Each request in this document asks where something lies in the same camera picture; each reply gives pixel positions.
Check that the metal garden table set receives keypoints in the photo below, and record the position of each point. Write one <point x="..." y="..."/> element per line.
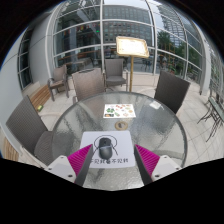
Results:
<point x="215" y="111"/>

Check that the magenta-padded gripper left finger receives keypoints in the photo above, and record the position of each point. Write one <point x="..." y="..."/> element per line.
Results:
<point x="79" y="160"/>

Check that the dark grey wicker chair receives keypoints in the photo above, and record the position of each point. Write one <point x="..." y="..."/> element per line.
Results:
<point x="26" y="123"/>

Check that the dark brown wicker chair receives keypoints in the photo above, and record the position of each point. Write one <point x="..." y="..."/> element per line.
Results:
<point x="171" y="90"/>

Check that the black computer mouse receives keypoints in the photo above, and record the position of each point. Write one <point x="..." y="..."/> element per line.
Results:
<point x="105" y="148"/>

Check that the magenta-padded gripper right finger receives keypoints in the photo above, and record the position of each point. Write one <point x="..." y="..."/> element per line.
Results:
<point x="149" y="160"/>

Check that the wooden slatted bench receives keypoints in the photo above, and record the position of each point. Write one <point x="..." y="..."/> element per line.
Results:
<point x="40" y="96"/>
<point x="10" y="151"/>

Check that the white printed mouse pad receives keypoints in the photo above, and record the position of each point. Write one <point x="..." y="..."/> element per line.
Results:
<point x="125" y="146"/>

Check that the grey-brown wicker chair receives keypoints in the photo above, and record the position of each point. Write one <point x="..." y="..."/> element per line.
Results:
<point x="115" y="70"/>
<point x="88" y="83"/>
<point x="60" y="76"/>

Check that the laminated picture menu card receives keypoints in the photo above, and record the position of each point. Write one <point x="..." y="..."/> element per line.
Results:
<point x="119" y="111"/>

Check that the gold menu lectern stand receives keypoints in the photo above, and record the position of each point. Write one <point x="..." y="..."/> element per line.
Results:
<point x="132" y="46"/>

